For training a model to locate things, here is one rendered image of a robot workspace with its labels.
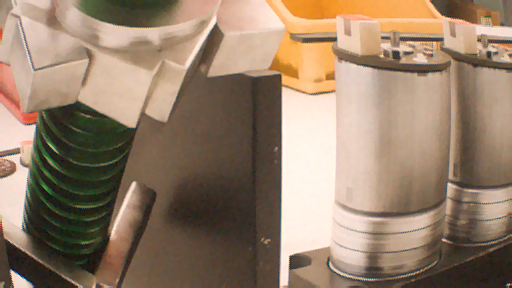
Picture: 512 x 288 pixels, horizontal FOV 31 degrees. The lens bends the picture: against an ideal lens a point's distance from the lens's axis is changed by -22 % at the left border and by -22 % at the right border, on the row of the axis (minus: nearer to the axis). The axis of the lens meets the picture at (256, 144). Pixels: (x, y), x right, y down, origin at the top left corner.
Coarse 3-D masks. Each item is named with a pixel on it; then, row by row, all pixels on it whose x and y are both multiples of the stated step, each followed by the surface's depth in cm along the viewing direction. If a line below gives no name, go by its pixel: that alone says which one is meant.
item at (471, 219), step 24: (480, 48) 20; (456, 72) 20; (480, 72) 20; (504, 72) 19; (456, 96) 20; (480, 96) 20; (504, 96) 20; (456, 120) 20; (480, 120) 20; (504, 120) 20; (456, 144) 20; (480, 144) 20; (504, 144) 20; (456, 168) 21; (480, 168) 20; (504, 168) 20; (456, 192) 21; (480, 192) 20; (504, 192) 20; (456, 216) 21; (480, 216) 20; (504, 216) 20; (456, 240) 21; (480, 240) 20; (504, 240) 21
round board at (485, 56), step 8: (440, 48) 21; (448, 48) 20; (496, 48) 21; (504, 48) 21; (456, 56) 20; (464, 56) 20; (472, 56) 20; (480, 56) 20; (488, 56) 20; (496, 56) 20; (480, 64) 19; (488, 64) 19; (496, 64) 19; (504, 64) 19
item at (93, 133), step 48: (96, 0) 8; (144, 0) 8; (192, 0) 8; (144, 48) 8; (48, 144) 9; (96, 144) 9; (48, 192) 9; (96, 192) 9; (48, 240) 10; (96, 240) 10
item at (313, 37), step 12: (300, 36) 20; (312, 36) 20; (324, 36) 20; (336, 36) 20; (384, 36) 21; (408, 36) 21; (420, 36) 21; (432, 36) 22; (480, 36) 23; (492, 36) 23; (504, 36) 23
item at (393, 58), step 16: (336, 48) 19; (384, 48) 19; (416, 48) 20; (432, 48) 20; (368, 64) 18; (384, 64) 18; (400, 64) 18; (416, 64) 18; (432, 64) 18; (448, 64) 19
